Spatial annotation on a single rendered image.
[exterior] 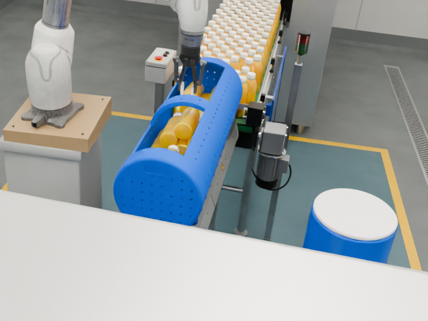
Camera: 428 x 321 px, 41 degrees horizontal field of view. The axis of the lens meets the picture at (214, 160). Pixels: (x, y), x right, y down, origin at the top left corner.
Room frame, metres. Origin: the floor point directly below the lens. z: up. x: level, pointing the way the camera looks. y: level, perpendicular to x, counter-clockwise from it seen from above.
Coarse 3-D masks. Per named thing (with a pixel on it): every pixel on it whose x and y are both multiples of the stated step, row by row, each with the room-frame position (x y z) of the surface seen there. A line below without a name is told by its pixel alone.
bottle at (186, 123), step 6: (186, 108) 1.92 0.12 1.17; (192, 108) 1.92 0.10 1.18; (186, 114) 1.86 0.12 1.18; (192, 114) 1.88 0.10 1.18; (198, 114) 1.91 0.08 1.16; (180, 120) 1.82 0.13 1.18; (186, 120) 1.81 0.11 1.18; (192, 120) 1.84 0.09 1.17; (198, 120) 1.89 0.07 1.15; (180, 126) 1.79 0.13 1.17; (186, 126) 1.79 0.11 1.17; (192, 126) 1.81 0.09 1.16; (180, 132) 1.80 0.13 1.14; (186, 132) 1.80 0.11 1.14; (192, 132) 1.79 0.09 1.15; (180, 138) 1.79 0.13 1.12; (186, 138) 1.79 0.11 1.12
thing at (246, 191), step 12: (276, 48) 3.44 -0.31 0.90; (276, 60) 3.31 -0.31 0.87; (264, 84) 2.87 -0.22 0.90; (264, 120) 3.77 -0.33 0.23; (240, 132) 2.66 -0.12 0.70; (252, 132) 2.68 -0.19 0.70; (240, 144) 2.54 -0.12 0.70; (252, 144) 2.56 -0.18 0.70; (252, 156) 2.70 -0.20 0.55; (252, 168) 2.70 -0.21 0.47; (252, 180) 2.71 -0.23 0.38; (240, 192) 2.71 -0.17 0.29; (240, 216) 2.70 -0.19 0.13; (240, 228) 2.70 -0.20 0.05
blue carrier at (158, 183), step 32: (224, 64) 2.27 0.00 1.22; (192, 96) 1.91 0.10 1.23; (224, 96) 2.03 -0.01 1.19; (160, 128) 1.99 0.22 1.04; (224, 128) 1.86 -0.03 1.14; (128, 160) 1.49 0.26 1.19; (160, 160) 1.45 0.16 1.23; (192, 160) 1.51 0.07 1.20; (128, 192) 1.46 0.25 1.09; (160, 192) 1.45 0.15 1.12; (192, 192) 1.44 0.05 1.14
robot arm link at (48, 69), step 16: (32, 48) 1.95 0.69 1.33; (48, 48) 1.96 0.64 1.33; (32, 64) 1.91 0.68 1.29; (48, 64) 1.91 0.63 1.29; (64, 64) 1.95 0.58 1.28; (32, 80) 1.90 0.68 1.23; (48, 80) 1.90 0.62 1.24; (64, 80) 1.93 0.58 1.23; (32, 96) 1.91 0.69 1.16; (48, 96) 1.90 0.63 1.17; (64, 96) 1.93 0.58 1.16
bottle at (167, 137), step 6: (168, 120) 1.92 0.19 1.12; (174, 120) 1.89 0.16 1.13; (168, 126) 1.85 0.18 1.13; (174, 126) 1.85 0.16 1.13; (162, 132) 1.80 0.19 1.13; (168, 132) 1.80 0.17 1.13; (174, 132) 1.81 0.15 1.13; (162, 138) 1.80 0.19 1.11; (168, 138) 1.80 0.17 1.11; (174, 138) 1.79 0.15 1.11; (162, 144) 1.80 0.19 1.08; (168, 144) 1.80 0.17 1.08; (174, 144) 1.79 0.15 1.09
